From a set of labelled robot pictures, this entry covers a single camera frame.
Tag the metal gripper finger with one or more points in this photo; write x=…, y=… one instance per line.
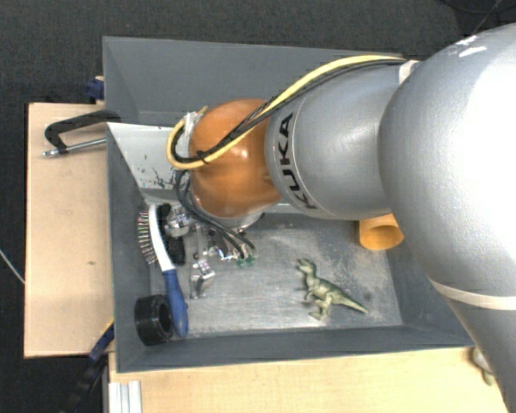
x=178, y=223
x=201, y=271

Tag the white and blue hairbrush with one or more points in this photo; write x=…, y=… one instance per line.
x=174, y=286

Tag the grey metal bin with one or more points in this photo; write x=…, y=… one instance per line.
x=262, y=291

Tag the pale wood board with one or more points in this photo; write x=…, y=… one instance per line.
x=66, y=230

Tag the green toy dinosaur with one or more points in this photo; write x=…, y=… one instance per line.
x=324, y=291

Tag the orange cup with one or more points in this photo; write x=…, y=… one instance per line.
x=380, y=236

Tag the pale green toy figure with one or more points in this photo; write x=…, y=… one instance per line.
x=481, y=361

